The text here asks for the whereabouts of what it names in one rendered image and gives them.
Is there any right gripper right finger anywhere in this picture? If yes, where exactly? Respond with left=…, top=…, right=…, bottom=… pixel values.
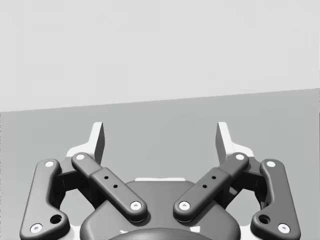
left=172, top=121, right=302, bottom=240

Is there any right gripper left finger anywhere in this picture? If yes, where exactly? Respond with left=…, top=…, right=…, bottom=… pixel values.
left=19, top=121, right=148, bottom=240

